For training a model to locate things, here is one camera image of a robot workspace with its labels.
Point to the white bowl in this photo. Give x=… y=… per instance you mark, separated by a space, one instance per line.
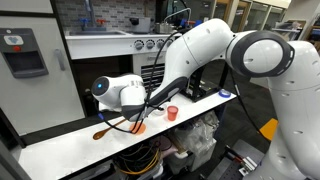
x=161 y=110

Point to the wooden spoon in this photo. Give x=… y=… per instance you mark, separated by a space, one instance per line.
x=103 y=132

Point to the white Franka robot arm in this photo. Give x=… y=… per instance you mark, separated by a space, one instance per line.
x=300 y=116

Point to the translucent orange plastic cup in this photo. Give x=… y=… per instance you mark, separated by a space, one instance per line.
x=172 y=114

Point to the orange plastic plate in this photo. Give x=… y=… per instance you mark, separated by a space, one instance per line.
x=141 y=129

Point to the grey stove knob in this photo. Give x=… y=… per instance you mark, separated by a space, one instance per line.
x=160 y=43
x=169 y=42
x=138 y=44
x=150 y=44

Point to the clear plastic bag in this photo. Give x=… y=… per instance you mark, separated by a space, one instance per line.
x=196 y=133

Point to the blue tape roll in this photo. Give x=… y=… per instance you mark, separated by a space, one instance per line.
x=219 y=93

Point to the metal toy pot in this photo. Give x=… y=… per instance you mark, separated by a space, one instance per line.
x=163 y=28

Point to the grey toy pot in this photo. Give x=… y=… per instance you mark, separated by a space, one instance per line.
x=141 y=26

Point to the white toy kitchen stove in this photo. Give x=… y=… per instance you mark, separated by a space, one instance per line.
x=100 y=48

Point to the white lidded storage bin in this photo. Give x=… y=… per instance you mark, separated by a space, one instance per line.
x=200 y=160

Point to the toy kitchen faucet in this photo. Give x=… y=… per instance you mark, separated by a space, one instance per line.
x=88 y=8

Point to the white toy fridge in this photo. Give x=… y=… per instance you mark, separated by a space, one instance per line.
x=40 y=100

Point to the black metal rack frame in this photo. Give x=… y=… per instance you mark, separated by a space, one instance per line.
x=196 y=83

